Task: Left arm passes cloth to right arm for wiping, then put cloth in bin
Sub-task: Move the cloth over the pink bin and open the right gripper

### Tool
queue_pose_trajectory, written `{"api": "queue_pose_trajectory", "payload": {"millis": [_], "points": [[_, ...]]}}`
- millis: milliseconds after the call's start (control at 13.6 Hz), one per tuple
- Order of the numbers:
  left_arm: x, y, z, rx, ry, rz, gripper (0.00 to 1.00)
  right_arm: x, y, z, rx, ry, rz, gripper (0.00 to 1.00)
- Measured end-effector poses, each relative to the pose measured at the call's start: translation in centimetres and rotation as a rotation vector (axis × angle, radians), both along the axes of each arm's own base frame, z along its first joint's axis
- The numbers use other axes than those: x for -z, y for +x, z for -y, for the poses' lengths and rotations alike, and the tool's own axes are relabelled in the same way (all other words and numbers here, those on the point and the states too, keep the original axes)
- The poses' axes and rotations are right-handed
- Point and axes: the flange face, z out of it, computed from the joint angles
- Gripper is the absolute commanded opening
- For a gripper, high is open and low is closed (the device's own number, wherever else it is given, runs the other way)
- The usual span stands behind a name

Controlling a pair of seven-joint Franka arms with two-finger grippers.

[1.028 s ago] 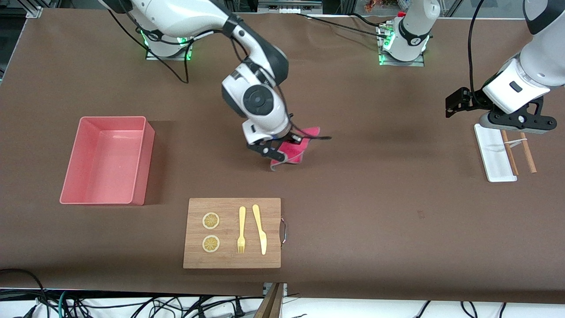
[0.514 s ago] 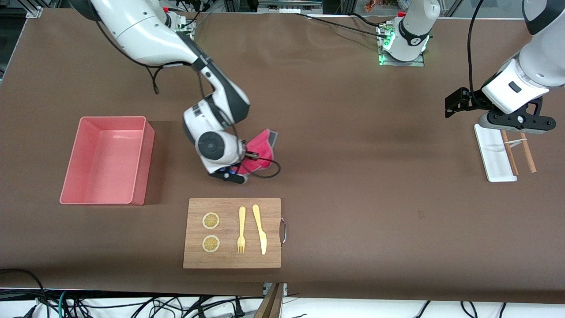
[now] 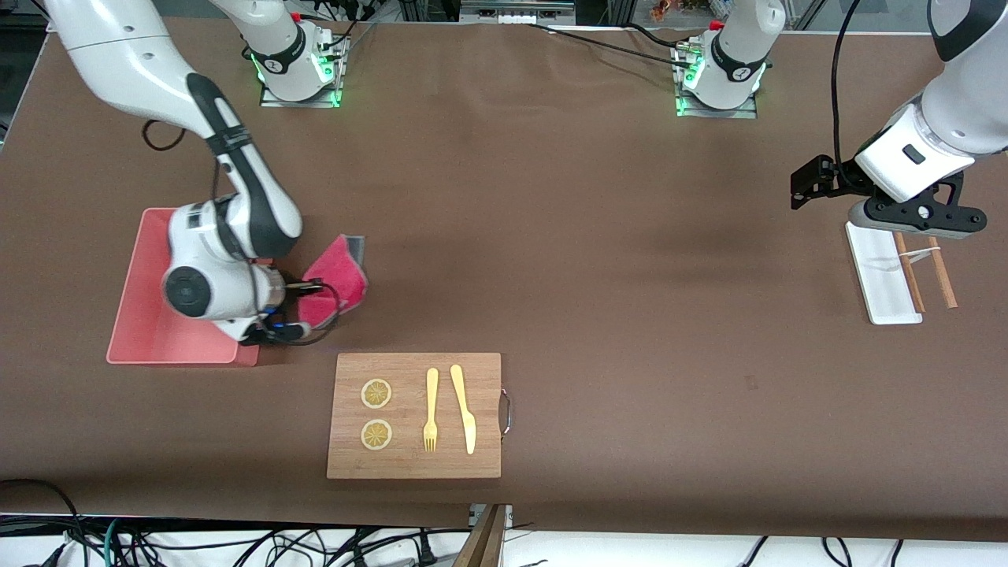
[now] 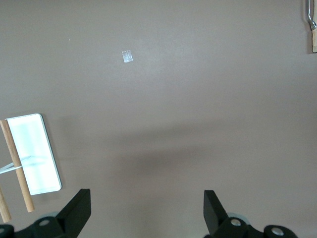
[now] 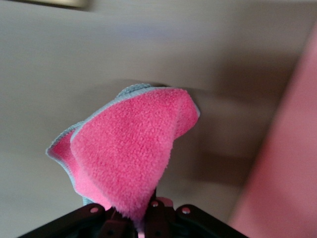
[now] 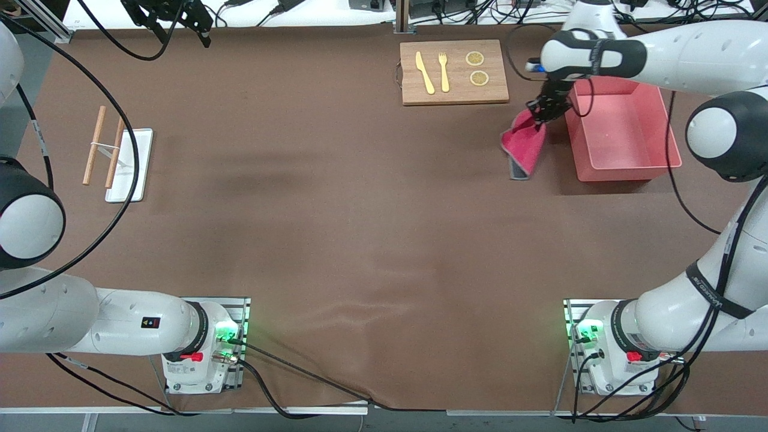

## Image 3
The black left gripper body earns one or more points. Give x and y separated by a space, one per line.
839 180

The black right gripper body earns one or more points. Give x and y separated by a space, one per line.
292 288

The red wiping cloth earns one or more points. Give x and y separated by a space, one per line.
342 279

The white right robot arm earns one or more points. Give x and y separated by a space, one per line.
118 55

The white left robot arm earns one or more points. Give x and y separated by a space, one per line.
969 110

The white band on sticks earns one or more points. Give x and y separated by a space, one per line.
921 253

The white rectangular tray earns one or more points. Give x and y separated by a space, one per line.
878 279

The lemon slice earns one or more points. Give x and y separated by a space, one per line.
376 435
376 394

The pink plastic bin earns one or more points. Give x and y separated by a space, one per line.
138 315

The wooden cutting board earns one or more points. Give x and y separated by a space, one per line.
405 409

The yellow plastic fork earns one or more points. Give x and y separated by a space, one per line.
431 386

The yellow plastic knife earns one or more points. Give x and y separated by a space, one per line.
469 433

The orange colourful object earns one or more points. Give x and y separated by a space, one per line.
668 9

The black power plug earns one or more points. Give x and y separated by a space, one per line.
426 551

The wooden plank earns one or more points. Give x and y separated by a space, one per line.
484 543

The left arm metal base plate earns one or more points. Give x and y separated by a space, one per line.
740 113

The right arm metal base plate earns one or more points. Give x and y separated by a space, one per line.
299 103

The metal table edge bracket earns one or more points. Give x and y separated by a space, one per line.
475 516

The aluminium frame rail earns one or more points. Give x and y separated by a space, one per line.
512 9

